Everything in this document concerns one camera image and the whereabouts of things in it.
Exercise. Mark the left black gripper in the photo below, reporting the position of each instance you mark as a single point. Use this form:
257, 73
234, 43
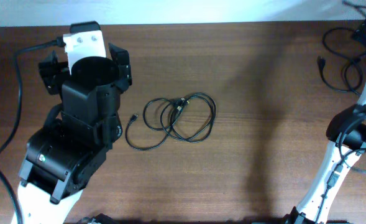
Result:
58, 71

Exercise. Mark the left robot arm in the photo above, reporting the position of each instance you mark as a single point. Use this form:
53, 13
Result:
78, 132

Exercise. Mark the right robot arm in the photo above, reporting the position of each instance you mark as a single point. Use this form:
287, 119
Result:
347, 143

